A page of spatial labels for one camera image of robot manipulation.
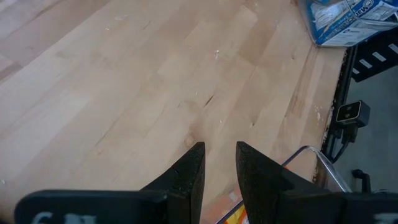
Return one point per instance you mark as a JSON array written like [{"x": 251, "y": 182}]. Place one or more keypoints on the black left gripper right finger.
[{"x": 295, "y": 205}]

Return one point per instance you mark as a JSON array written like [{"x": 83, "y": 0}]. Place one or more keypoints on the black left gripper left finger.
[{"x": 124, "y": 207}]

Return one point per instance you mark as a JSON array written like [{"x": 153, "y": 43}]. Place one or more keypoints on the orange Maruchan noodle packet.
[{"x": 234, "y": 217}]

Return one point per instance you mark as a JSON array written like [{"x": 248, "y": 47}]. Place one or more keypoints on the blue Maruchan noodle packet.
[
  {"x": 329, "y": 25},
  {"x": 373, "y": 7}
]

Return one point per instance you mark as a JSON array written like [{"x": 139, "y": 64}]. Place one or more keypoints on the clear plastic bin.
[
  {"x": 302, "y": 15},
  {"x": 329, "y": 174}
]

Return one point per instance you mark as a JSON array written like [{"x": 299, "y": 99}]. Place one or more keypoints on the black white-striped mat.
[{"x": 385, "y": 43}]

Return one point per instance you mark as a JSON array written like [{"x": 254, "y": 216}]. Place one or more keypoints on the black metal post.
[{"x": 362, "y": 180}]

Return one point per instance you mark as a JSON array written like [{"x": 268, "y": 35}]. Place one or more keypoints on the black table-level camera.
[{"x": 353, "y": 112}]

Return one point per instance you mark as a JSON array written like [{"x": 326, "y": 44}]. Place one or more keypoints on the black metal table frame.
[{"x": 342, "y": 87}]

